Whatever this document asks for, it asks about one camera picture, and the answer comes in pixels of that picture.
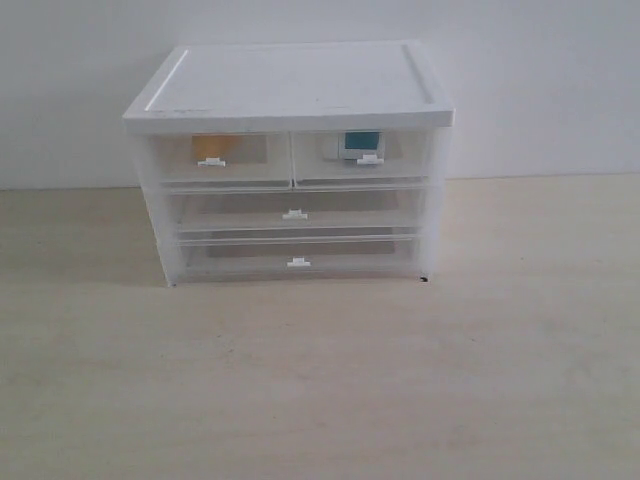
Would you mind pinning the white plastic drawer cabinet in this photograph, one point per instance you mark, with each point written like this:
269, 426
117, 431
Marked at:
287, 89

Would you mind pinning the clear plastic storage box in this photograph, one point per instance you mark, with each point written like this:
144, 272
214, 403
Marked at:
299, 256
199, 212

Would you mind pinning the yellow cheese wedge block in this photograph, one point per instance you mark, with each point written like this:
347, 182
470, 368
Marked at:
206, 147

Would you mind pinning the white bottle teal label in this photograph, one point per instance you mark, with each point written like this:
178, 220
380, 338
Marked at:
361, 147

